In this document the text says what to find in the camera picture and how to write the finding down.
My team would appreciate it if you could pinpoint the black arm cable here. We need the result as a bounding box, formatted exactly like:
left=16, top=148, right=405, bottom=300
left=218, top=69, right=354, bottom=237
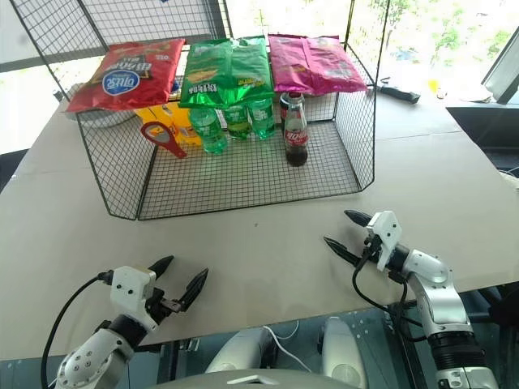
left=351, top=250, right=411, bottom=327
left=40, top=271, right=114, bottom=389

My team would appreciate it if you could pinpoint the small yellow orange object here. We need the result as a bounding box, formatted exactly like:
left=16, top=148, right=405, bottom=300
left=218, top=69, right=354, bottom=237
left=427, top=78, right=447, bottom=99

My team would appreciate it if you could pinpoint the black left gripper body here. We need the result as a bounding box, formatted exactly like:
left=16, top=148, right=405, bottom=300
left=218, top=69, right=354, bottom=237
left=145, top=286, right=184, bottom=326

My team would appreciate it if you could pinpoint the black hand tool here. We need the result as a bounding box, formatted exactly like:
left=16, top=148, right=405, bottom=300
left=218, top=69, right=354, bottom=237
left=373, top=76, right=422, bottom=105

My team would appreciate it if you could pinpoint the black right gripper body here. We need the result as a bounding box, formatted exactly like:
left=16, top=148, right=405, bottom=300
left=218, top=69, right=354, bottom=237
left=356, top=233, right=385, bottom=267

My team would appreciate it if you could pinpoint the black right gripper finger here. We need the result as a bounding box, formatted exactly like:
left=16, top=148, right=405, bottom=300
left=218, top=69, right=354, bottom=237
left=344, top=209, right=373, bottom=229
left=323, top=236, right=361, bottom=269

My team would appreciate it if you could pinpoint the glass cola bottle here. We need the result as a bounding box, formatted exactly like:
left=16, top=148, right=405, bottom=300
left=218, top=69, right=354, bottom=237
left=279, top=92, right=291, bottom=137
left=283, top=92, right=310, bottom=168

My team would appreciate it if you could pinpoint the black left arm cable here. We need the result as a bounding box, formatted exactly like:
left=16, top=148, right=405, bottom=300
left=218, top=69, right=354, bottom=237
left=40, top=271, right=114, bottom=389

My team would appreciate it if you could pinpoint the thin white cable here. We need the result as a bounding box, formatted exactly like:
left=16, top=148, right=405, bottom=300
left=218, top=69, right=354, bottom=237
left=262, top=319, right=311, bottom=372

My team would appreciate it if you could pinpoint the yellow carton box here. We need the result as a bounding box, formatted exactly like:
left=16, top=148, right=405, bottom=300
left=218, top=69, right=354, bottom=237
left=135, top=102, right=204, bottom=147

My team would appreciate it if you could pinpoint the red bottle opener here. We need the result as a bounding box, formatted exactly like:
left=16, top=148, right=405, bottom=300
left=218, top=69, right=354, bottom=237
left=139, top=121, right=188, bottom=160

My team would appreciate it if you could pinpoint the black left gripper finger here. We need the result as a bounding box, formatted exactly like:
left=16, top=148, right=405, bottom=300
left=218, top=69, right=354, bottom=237
left=179, top=267, right=210, bottom=313
left=148, top=255, right=175, bottom=280

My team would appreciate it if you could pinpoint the green chip bag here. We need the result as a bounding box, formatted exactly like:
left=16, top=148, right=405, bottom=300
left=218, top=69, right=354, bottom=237
left=178, top=39, right=236, bottom=109
left=217, top=35, right=277, bottom=107

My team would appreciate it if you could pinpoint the black wire mesh rack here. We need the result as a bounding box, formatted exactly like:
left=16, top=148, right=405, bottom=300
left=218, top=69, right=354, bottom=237
left=10, top=0, right=392, bottom=222

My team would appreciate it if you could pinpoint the white rounded robot leg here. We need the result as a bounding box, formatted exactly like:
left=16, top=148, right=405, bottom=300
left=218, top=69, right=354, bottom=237
left=321, top=317, right=369, bottom=389
left=205, top=327, right=279, bottom=374

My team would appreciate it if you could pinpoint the magenta chip bag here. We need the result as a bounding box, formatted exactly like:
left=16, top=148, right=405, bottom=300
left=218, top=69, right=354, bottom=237
left=268, top=34, right=311, bottom=94
left=302, top=35, right=369, bottom=96

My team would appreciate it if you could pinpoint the green plastic soda bottle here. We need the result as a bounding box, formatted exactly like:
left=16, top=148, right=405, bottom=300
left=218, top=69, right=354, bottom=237
left=247, top=98, right=279, bottom=141
left=222, top=104, right=252, bottom=142
left=188, top=107, right=229, bottom=156

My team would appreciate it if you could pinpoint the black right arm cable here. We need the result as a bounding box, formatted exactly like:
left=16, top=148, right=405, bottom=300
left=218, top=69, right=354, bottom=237
left=351, top=250, right=411, bottom=327

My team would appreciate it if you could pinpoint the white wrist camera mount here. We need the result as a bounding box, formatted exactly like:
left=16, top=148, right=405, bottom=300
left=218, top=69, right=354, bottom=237
left=366, top=210, right=403, bottom=272
left=109, top=266, right=158, bottom=330

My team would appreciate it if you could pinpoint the grey robot torso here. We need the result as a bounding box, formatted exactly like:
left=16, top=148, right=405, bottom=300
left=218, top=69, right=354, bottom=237
left=152, top=367, right=360, bottom=389

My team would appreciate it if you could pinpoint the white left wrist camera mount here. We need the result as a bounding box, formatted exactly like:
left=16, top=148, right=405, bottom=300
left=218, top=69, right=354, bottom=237
left=109, top=266, right=158, bottom=330

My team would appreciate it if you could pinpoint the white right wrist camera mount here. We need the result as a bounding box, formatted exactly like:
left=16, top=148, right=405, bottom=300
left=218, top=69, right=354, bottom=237
left=366, top=210, right=403, bottom=272

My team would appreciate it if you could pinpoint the red chip bag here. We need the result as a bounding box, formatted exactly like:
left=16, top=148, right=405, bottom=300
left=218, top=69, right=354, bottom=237
left=66, top=38, right=187, bottom=113

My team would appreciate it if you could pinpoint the dark side table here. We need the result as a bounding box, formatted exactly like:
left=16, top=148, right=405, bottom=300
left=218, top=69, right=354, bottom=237
left=444, top=103, right=519, bottom=173

